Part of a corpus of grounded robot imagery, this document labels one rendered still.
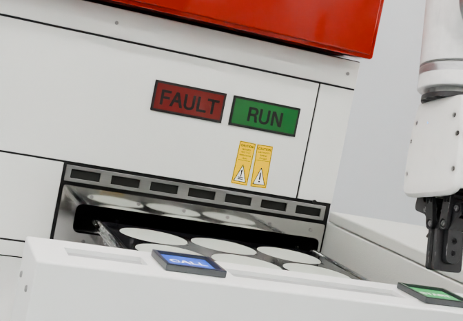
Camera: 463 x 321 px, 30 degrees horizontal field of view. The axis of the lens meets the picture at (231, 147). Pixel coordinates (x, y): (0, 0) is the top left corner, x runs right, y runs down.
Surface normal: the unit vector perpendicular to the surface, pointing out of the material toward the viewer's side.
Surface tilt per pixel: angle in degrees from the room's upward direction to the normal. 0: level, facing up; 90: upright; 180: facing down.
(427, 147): 90
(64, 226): 90
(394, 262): 90
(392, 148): 90
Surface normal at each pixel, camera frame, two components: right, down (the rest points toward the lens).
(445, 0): -0.88, -0.18
